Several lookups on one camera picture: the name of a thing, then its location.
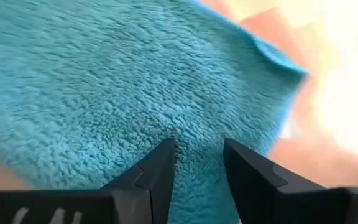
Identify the teal microfiber towel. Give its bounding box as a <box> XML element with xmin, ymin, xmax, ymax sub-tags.
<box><xmin>0</xmin><ymin>0</ymin><xmax>309</xmax><ymax>224</ymax></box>

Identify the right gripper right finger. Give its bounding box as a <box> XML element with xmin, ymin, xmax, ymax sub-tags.
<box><xmin>223</xmin><ymin>138</ymin><xmax>358</xmax><ymax>224</ymax></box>

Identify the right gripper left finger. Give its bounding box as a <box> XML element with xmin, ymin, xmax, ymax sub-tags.
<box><xmin>0</xmin><ymin>138</ymin><xmax>177</xmax><ymax>224</ymax></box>

